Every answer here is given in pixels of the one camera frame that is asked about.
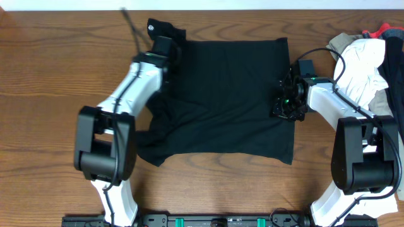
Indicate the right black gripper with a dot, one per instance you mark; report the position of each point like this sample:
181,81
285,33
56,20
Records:
278,111

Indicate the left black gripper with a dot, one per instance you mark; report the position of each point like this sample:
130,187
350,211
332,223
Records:
172,63

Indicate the black t-shirt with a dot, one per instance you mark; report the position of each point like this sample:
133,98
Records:
219,101

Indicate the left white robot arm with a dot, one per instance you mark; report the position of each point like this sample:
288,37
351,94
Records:
105,147

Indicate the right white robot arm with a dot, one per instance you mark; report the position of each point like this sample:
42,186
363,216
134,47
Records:
365,165

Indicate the white shirt in pile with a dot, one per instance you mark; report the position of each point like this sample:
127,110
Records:
357,75

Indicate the grey-beige garment in pile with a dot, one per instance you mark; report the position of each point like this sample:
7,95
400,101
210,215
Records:
379,104

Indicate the black garment in pile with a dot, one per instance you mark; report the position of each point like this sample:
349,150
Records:
392,71

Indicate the red garment in pile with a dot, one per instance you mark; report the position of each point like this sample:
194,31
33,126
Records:
385,31

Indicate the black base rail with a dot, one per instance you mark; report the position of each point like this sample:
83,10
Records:
280,217

